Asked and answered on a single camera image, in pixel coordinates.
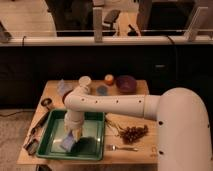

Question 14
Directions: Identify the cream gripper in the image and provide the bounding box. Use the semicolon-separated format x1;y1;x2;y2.
64;112;83;139

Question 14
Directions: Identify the blue sponge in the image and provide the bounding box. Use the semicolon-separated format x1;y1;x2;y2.
60;133;75;151

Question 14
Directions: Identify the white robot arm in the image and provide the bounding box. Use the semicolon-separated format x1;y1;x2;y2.
64;87;213;171

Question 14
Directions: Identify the green plastic tray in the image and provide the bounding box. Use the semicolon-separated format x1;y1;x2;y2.
36;109;105;161

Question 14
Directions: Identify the red bowl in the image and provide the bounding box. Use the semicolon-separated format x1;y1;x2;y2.
62;90;72;104

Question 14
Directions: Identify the clear plastic cup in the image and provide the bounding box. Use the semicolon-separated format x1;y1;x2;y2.
57;80;73;96

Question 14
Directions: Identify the white cup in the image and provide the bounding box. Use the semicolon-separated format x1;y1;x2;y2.
78;76;92;89

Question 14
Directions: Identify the blue small dish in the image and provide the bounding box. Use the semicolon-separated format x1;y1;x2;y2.
96;85;108;96

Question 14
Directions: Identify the silver fork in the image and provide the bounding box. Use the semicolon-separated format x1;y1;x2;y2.
106;145;138;152

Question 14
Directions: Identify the dark metal scoop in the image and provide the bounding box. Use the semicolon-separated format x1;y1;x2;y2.
23;138;39;155

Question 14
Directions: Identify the orange apple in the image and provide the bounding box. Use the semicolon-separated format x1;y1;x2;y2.
104;74;114;86

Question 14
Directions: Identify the bunch of dark grapes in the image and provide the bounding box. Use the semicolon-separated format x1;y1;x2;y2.
106;120;149;144

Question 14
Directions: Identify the purple bowl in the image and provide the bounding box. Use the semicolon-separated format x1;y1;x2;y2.
116;75;137;93

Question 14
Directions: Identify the black office chair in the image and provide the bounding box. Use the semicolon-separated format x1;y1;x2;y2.
104;9;120;30

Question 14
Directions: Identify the black handled kitchen tool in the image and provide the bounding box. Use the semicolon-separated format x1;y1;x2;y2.
30;112;50;135

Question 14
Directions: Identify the white horizontal rail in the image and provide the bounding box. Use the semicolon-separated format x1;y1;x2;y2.
0;36;213;46

